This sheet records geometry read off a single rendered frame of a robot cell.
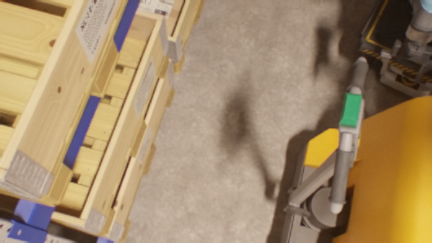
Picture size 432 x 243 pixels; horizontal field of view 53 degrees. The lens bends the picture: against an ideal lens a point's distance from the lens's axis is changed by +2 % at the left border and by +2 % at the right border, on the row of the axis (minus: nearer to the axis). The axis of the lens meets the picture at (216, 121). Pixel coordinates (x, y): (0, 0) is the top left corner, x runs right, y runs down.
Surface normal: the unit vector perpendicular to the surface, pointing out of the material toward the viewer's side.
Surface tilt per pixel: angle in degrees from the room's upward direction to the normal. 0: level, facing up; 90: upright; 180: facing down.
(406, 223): 45
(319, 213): 0
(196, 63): 0
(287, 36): 0
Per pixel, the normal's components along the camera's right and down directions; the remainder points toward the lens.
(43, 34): 0.03, -0.36
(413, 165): -0.66, -0.44
